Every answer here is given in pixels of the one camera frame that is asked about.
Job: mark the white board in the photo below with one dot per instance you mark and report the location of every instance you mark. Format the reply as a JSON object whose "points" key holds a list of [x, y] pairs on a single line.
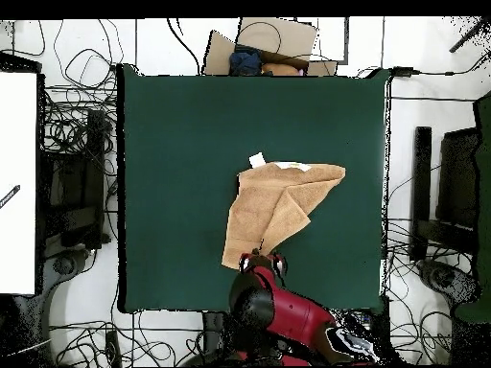
{"points": [[17, 172]]}

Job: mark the dark blue garment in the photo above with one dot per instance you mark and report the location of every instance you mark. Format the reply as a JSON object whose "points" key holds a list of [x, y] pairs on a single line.
{"points": [[245, 61]]}

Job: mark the orange terry towel with tags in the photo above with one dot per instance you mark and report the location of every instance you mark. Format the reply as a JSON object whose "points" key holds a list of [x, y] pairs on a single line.
{"points": [[261, 199]]}

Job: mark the black power strip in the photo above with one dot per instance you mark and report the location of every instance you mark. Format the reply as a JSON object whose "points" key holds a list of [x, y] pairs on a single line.
{"points": [[113, 347]]}

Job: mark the black power adapter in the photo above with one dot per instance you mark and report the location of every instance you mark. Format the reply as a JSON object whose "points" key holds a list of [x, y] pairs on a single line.
{"points": [[402, 71]]}

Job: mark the black chair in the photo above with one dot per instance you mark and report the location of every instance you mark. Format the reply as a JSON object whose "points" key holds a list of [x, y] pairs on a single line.
{"points": [[456, 176]]}

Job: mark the black rectangular box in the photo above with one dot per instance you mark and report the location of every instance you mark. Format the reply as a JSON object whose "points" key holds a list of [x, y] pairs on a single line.
{"points": [[383, 326]]}

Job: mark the brown cardboard box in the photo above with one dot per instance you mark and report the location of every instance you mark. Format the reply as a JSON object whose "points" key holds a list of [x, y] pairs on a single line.
{"points": [[276, 38]]}

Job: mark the dark green table cloth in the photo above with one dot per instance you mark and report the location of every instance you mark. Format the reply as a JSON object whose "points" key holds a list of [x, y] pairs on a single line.
{"points": [[172, 134]]}

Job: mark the orange cloth in box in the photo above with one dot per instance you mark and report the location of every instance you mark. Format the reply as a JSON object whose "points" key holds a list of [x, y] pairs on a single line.
{"points": [[280, 69]]}

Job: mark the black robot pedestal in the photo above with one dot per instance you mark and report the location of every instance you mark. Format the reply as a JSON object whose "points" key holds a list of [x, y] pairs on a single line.
{"points": [[215, 333]]}

